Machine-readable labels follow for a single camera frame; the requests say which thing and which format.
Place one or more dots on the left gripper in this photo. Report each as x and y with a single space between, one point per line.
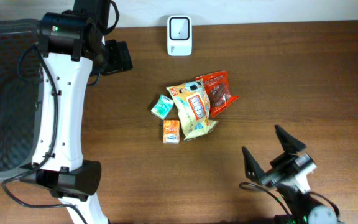
120 56

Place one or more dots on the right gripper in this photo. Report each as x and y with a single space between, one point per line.
276 171

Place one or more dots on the teal tissue pack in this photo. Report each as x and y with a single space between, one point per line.
162 108

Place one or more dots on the beige snack bag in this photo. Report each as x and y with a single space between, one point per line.
193 107

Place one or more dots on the red snack packet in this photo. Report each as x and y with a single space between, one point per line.
217 88

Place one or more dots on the orange tissue pack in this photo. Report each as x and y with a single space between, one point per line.
171 132

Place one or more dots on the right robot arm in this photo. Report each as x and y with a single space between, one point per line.
300 206

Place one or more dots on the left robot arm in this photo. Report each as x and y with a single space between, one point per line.
71 49

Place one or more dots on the white barcode scanner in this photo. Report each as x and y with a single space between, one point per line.
179 36

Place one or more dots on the grey plastic mesh basket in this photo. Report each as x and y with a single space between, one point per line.
20 102

